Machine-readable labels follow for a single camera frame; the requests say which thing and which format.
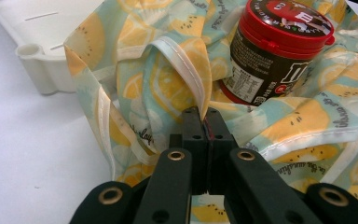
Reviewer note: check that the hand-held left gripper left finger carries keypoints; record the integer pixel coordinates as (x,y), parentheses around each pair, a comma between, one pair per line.
(195,137)

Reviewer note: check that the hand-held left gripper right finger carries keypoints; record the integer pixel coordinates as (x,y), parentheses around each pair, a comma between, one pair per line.
(219,133)

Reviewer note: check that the brown jar with red lid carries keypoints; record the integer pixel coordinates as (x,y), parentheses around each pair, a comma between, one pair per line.
(270,59)

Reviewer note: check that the white plastic tray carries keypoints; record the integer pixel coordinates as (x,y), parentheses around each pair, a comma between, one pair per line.
(43,28)

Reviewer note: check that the lemon print cloth bag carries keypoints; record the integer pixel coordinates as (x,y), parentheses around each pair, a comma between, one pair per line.
(167,81)

